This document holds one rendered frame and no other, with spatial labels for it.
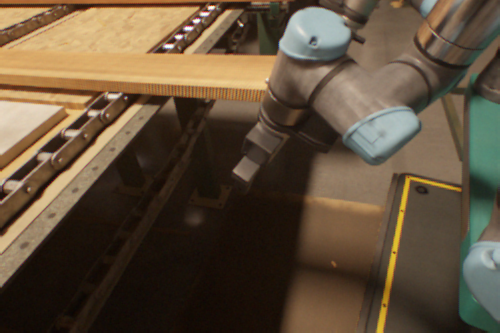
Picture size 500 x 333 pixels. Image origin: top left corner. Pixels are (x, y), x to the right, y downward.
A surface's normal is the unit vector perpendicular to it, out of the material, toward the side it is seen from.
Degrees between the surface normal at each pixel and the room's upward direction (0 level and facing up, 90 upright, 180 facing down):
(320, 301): 0
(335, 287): 0
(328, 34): 25
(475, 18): 98
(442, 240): 0
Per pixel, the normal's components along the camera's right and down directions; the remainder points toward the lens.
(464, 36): -0.48, 0.68
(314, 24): 0.19, -0.52
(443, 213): -0.08, -0.78
